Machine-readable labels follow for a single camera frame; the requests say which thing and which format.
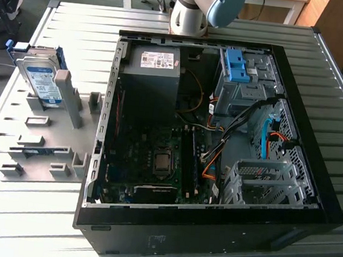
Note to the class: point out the brown wooden cabinet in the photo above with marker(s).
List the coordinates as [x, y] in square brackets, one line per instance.
[342, 26]

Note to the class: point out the black graphics card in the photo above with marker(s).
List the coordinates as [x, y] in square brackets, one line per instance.
[154, 193]

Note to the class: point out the hard disk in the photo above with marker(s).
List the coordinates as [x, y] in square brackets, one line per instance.
[42, 82]

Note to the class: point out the blue plastic bay latch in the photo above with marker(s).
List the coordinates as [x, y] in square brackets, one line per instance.
[236, 71]

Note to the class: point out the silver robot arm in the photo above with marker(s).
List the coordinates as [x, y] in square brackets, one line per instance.
[188, 17]

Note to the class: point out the metal disk bay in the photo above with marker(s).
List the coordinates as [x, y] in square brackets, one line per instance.
[275, 182]

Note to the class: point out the black RAM stick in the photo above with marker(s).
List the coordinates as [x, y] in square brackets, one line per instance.
[186, 163]

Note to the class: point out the blue RAM stick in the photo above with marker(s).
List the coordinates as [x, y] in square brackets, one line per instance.
[38, 151]

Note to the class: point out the silver CPU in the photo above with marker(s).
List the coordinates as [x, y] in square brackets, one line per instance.
[162, 161]

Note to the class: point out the grey power supply unit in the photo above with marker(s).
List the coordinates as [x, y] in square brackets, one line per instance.
[152, 70]

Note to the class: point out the black mesh wastebasket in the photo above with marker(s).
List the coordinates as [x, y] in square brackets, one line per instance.
[0, 40]

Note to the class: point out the CPU socket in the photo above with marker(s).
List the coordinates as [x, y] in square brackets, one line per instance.
[165, 149]

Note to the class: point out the black PC case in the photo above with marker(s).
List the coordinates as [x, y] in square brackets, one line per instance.
[179, 235]

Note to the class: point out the tall metal drive cage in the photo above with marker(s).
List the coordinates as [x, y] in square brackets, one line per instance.
[244, 96]

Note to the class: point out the grey parts rack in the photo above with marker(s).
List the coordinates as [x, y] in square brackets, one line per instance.
[55, 132]

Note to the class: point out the green motherboard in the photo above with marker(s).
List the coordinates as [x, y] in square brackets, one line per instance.
[139, 149]

